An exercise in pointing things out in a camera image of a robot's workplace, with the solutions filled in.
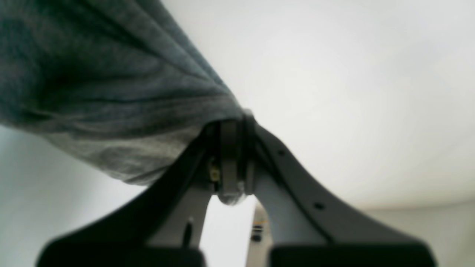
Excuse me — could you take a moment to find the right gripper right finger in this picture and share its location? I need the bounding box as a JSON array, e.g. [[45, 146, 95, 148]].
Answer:
[[244, 113, 436, 267]]

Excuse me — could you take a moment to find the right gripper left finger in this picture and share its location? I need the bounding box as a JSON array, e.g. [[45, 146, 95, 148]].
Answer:
[[37, 121, 239, 267]]

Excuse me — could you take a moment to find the grey T-shirt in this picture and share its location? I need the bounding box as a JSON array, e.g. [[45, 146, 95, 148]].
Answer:
[[0, 0, 243, 186]]

